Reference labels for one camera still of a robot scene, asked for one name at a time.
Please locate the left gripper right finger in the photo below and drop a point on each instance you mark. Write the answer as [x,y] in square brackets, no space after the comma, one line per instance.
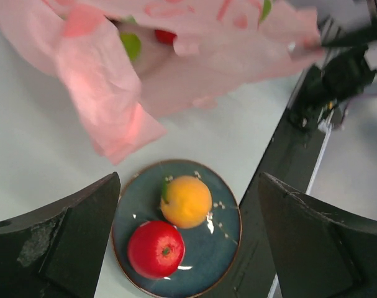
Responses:
[320,250]

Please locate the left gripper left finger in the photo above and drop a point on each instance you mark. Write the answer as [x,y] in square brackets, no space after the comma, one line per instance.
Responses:
[58,250]

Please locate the red fake apple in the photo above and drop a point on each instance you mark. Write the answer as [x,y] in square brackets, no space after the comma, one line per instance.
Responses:
[156,249]

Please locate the dark blue ceramic plate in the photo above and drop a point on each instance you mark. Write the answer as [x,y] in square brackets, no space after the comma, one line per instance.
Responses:
[210,248]

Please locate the orange fake fruit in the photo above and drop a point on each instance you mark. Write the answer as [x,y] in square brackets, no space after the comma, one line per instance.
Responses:
[185,201]

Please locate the pink plastic bag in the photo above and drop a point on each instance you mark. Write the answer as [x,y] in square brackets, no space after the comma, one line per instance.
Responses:
[219,46]

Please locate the green fake star fruit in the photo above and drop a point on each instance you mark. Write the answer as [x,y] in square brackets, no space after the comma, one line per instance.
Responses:
[132,45]

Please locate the red fake pomegranate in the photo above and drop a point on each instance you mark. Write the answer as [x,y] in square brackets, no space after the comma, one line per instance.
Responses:
[164,37]

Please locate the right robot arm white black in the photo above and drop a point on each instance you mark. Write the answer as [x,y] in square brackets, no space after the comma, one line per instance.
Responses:
[338,80]

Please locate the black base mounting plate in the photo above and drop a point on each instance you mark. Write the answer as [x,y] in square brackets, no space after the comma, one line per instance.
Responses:
[292,156]

